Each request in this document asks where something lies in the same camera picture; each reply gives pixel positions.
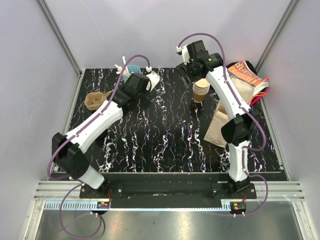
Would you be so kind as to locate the right aluminium corner post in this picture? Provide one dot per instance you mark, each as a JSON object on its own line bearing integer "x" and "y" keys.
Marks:
{"x": 276, "y": 33}

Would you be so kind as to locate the brown paper takeout bag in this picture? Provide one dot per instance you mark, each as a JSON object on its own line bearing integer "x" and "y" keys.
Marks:
{"x": 220, "y": 116}

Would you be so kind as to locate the aluminium frame rail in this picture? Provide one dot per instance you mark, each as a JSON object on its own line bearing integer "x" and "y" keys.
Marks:
{"x": 180, "y": 196}

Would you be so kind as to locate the stack of black lids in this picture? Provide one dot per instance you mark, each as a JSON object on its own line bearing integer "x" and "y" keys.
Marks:
{"x": 100, "y": 139}

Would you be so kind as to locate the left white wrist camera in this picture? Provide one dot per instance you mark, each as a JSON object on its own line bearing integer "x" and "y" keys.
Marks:
{"x": 154, "y": 78}

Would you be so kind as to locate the aluminium corner post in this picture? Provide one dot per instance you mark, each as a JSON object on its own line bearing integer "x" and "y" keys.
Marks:
{"x": 276, "y": 33}
{"x": 59, "y": 36}

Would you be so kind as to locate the cardboard cup carrier stack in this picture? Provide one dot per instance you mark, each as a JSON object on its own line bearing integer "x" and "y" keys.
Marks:
{"x": 94, "y": 100}

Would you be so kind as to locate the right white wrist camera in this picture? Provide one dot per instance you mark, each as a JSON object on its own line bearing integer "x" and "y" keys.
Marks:
{"x": 184, "y": 52}

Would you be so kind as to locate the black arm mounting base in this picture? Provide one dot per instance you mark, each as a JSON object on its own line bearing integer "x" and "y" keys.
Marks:
{"x": 215, "y": 185}

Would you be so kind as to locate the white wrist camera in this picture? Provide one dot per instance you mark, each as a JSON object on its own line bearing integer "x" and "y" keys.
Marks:
{"x": 184, "y": 52}
{"x": 154, "y": 78}

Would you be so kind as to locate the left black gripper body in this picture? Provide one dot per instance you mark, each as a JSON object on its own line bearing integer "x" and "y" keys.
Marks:
{"x": 144, "y": 102}

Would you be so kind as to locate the left aluminium corner post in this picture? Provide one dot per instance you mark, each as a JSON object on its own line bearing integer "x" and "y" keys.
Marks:
{"x": 59, "y": 36}

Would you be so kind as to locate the blue cup with stirrers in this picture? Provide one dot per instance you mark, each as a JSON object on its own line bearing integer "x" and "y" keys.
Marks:
{"x": 130, "y": 69}

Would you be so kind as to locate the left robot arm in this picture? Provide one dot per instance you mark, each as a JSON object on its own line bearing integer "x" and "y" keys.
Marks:
{"x": 68, "y": 150}

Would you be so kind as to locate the stack of paper cups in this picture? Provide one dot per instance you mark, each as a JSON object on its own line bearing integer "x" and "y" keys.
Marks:
{"x": 200, "y": 90}

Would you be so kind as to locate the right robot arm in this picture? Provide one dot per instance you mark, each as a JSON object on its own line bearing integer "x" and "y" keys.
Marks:
{"x": 237, "y": 131}

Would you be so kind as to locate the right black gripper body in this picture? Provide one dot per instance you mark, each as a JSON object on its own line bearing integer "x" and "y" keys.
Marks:
{"x": 189, "y": 71}

